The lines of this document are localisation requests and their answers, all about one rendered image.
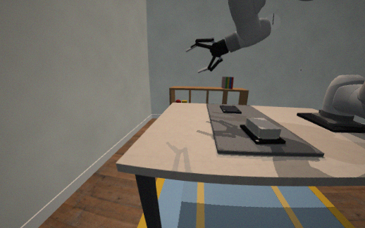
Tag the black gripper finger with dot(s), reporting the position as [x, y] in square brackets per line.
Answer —
[215, 64]
[203, 45]

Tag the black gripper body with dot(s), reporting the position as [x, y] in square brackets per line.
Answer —
[221, 48]

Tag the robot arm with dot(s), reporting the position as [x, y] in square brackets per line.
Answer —
[345, 95]

